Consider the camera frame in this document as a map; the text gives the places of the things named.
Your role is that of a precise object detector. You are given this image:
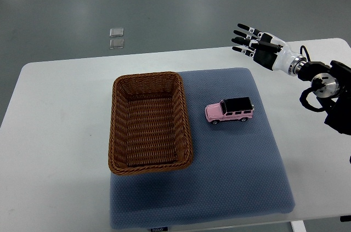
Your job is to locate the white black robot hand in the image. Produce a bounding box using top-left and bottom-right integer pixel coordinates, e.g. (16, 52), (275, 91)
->
(231, 24), (305, 75)

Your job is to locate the pink toy car black roof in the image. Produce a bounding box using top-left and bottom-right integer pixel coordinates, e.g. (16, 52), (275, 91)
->
(205, 97), (254, 125)

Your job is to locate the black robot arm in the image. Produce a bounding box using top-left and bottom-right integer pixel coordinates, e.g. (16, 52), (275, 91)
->
(232, 24), (350, 135)

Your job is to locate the brown wicker basket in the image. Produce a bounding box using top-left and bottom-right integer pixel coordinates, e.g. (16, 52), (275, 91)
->
(108, 71), (194, 176)

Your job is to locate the blue grey cushion mat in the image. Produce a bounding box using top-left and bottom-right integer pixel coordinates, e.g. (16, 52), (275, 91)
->
(110, 68), (295, 229)

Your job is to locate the upper clear floor tile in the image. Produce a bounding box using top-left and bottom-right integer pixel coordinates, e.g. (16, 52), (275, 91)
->
(109, 27), (124, 37)

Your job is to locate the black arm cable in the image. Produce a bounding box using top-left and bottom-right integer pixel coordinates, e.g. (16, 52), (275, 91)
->
(299, 45), (312, 63)

